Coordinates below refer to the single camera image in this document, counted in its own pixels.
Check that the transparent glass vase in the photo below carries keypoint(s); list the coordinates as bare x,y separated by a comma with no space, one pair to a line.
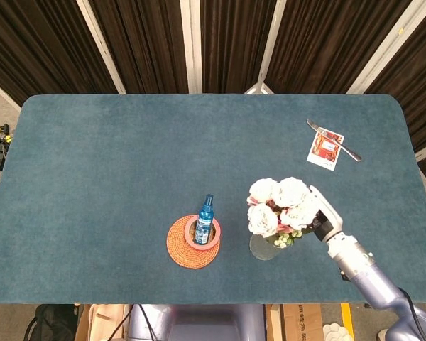
264,248

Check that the yellow floor tape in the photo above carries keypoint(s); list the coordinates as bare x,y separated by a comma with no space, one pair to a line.
347,314

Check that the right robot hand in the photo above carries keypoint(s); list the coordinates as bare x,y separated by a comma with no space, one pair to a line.
324,216

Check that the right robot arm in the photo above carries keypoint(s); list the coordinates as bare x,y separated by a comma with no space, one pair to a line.
372,280

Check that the cardboard box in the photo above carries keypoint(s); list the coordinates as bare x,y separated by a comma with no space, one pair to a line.
301,322

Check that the red printed card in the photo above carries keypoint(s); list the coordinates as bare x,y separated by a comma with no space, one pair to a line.
324,150

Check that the black bag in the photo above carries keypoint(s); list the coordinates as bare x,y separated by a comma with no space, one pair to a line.
51,322

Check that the teal blue carpeted table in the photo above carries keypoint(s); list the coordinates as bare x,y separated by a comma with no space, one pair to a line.
128,177

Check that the silver table knife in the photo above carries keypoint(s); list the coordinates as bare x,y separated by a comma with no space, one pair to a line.
335,141

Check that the purple robot torso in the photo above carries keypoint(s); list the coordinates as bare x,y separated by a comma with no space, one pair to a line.
199,322

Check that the blue spray bottle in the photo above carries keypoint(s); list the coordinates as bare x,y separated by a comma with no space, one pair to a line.
203,222

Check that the white garlic bulb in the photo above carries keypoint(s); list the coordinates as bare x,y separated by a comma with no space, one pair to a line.
337,332

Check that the orange woven coaster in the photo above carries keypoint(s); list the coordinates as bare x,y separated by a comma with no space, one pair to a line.
184,248

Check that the pink artificial flower bouquet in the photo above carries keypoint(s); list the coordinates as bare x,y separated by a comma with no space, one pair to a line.
282,213

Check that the pink tape roll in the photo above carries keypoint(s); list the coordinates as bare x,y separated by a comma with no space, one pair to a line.
202,234

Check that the wooden crate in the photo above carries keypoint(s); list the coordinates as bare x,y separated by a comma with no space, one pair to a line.
103,321

